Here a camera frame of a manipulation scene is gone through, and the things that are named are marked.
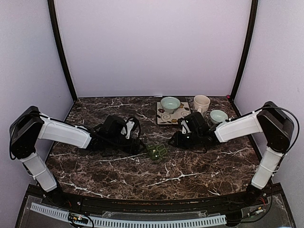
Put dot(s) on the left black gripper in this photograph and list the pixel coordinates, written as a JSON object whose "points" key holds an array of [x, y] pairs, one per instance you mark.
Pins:
{"points": [[129, 150]]}

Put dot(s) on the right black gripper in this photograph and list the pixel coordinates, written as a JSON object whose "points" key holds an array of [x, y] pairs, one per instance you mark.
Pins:
{"points": [[178, 142]]}

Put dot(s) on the green weekly pill organizer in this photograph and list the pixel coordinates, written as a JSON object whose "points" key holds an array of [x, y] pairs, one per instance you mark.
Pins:
{"points": [[156, 152]]}

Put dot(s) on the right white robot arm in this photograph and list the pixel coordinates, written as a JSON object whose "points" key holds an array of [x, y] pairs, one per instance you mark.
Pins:
{"points": [[278, 126]]}

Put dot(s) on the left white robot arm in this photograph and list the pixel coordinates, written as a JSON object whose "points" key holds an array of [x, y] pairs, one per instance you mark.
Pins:
{"points": [[32, 125]]}

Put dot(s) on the celadon bowl on table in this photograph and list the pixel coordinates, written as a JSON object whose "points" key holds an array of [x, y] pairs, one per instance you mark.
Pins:
{"points": [[218, 116]]}

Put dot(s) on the cream ceramic mug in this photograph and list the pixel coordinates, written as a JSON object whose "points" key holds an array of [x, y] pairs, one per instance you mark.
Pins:
{"points": [[201, 104]]}

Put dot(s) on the floral square ceramic plate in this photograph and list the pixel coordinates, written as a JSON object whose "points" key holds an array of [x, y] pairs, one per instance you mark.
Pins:
{"points": [[164, 118]]}

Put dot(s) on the celadon bowl on plate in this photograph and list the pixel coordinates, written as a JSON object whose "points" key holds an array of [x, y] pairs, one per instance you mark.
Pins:
{"points": [[170, 104]]}

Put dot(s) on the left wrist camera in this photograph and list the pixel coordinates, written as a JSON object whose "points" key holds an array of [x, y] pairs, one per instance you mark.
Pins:
{"points": [[115, 126]]}

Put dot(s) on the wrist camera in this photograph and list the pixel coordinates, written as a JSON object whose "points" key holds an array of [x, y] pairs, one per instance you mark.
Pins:
{"points": [[193, 122], [115, 126]]}

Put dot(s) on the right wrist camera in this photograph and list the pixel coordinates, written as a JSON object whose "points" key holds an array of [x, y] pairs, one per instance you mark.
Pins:
{"points": [[193, 122]]}

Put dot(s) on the black front rail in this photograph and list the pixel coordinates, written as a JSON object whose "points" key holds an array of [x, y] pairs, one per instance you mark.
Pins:
{"points": [[227, 203]]}

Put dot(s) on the white slotted cable duct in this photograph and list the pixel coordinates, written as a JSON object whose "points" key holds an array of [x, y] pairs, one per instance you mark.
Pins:
{"points": [[130, 220]]}

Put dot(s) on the right black frame post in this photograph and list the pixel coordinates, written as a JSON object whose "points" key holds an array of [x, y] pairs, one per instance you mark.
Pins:
{"points": [[246, 48]]}

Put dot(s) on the black frame post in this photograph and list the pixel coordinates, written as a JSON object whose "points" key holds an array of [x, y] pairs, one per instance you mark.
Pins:
{"points": [[246, 48], [60, 49]]}

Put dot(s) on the left black frame post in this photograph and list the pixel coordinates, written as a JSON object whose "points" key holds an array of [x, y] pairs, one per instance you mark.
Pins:
{"points": [[60, 49]]}

